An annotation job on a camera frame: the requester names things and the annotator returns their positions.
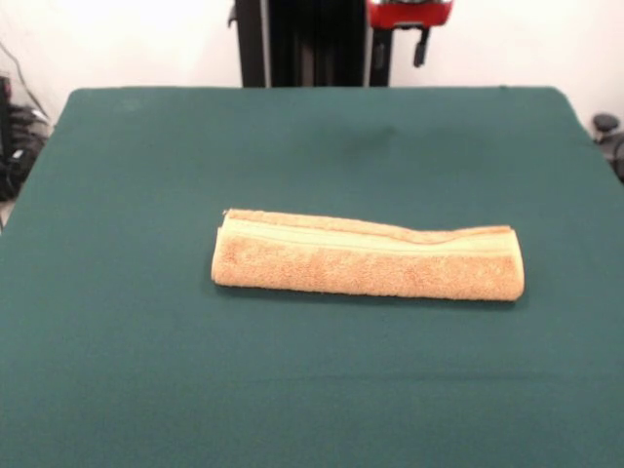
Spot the black upright stand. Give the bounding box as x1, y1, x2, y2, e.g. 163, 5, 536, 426
226, 0, 391, 89

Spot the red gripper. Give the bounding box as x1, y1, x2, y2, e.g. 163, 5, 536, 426
368, 0, 455, 68

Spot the black box device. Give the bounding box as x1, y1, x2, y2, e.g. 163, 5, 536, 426
0, 75, 12, 147

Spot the tan terry towel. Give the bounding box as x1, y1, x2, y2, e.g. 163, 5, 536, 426
210, 208, 526, 303

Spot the black coiled cable bundle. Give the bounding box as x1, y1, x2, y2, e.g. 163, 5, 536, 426
0, 104, 53, 202

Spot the dark green table cloth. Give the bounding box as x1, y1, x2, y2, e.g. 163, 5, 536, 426
0, 85, 624, 468

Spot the thin grey cable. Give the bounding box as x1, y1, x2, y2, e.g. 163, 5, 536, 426
0, 41, 50, 118

